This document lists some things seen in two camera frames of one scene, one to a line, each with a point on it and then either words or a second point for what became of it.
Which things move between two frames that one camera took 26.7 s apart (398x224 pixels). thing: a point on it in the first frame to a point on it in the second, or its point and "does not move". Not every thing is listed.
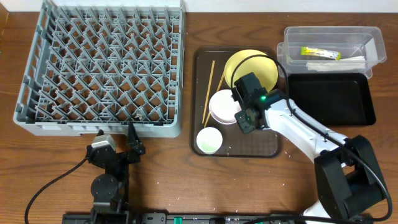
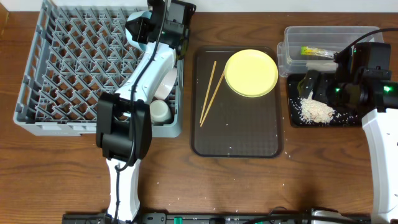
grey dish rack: x=97 y=65 does not move
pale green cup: x=209 y=140 to x=160 y=111
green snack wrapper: x=306 y=50 does not move
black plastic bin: x=337 y=99 does not move
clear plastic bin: x=322 y=50 does not move
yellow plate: x=265 y=68 does not move
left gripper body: x=121 y=156 to x=137 y=30
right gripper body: x=245 y=122 to x=342 y=92
